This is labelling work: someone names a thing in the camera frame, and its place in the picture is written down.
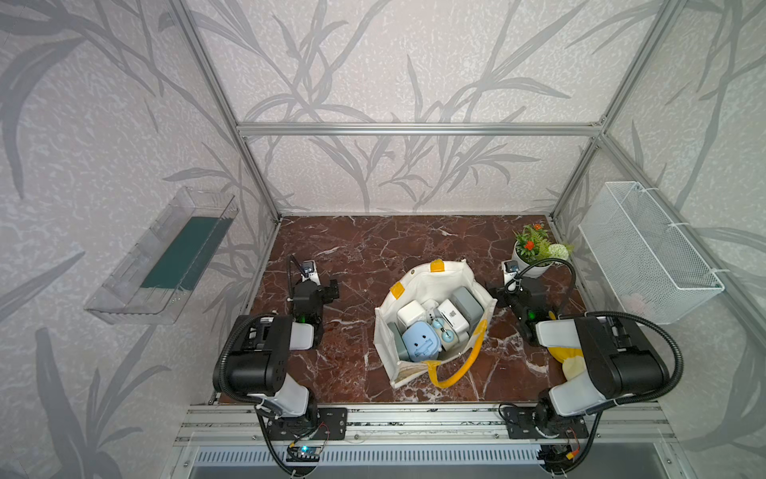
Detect white digital clock dark screen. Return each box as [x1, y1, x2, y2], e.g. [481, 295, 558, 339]
[437, 299, 470, 335]

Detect white canvas bag yellow handles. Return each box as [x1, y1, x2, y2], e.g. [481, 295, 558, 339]
[374, 259, 497, 389]

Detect white cube alarm clock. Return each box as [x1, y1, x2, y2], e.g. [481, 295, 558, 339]
[397, 301, 427, 331]

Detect light blue face alarm clock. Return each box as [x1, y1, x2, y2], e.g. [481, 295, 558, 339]
[402, 321, 442, 362]

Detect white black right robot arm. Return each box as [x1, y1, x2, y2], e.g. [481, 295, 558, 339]
[489, 279, 684, 426]

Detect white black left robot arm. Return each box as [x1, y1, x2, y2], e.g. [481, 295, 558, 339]
[213, 279, 340, 428]

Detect grey square analog clock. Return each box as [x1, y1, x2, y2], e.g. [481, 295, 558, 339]
[450, 287, 485, 329]

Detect blue twin bell alarm clock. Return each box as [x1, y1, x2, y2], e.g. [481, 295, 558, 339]
[431, 317, 460, 352]

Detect white pot artificial plant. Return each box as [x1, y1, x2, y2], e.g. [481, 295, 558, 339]
[512, 223, 573, 279]

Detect yellow work glove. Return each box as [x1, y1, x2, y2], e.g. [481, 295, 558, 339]
[549, 347, 586, 381]

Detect pink object in basket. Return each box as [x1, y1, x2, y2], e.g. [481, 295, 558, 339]
[620, 293, 650, 317]

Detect green circuit board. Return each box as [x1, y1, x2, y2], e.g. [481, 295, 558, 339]
[286, 444, 323, 463]

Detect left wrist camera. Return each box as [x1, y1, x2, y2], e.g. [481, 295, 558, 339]
[301, 261, 321, 285]

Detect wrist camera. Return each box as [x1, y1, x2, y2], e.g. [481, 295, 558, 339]
[301, 261, 321, 285]
[501, 259, 520, 285]

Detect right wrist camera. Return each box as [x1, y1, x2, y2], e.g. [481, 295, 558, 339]
[501, 259, 520, 285]

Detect white wire mesh basket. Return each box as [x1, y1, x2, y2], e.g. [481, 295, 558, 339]
[578, 182, 725, 325]

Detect clear plastic wall shelf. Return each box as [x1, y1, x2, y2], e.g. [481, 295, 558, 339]
[85, 187, 239, 325]

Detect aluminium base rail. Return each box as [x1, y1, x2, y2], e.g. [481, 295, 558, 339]
[163, 403, 687, 478]

